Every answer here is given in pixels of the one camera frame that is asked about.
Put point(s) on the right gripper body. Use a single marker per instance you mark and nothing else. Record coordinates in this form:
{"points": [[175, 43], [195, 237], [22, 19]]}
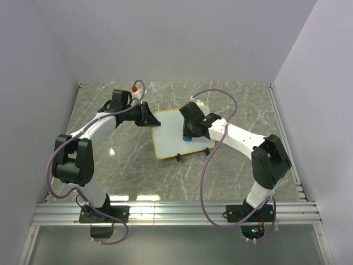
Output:
{"points": [[188, 130]]}

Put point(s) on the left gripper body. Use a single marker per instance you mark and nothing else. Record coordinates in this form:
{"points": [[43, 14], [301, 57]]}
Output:
{"points": [[136, 114]]}

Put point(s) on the yellow framed whiteboard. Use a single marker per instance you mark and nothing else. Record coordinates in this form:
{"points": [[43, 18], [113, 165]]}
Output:
{"points": [[168, 140]]}

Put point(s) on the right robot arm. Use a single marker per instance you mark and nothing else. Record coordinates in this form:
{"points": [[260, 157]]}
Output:
{"points": [[270, 161]]}

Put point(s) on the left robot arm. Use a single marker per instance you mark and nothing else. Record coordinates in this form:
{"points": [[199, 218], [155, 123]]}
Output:
{"points": [[73, 159]]}

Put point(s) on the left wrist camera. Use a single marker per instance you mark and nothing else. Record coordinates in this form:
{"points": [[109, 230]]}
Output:
{"points": [[137, 93]]}

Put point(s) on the wire whiteboard stand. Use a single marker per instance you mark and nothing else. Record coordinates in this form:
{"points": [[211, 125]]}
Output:
{"points": [[196, 153]]}

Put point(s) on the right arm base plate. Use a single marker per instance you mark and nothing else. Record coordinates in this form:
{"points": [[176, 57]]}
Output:
{"points": [[235, 213]]}

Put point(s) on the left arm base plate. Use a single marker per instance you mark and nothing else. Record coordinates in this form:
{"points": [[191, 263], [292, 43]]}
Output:
{"points": [[90, 216]]}

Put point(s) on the aluminium mounting rail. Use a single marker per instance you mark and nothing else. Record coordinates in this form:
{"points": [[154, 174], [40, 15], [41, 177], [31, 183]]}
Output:
{"points": [[171, 214]]}

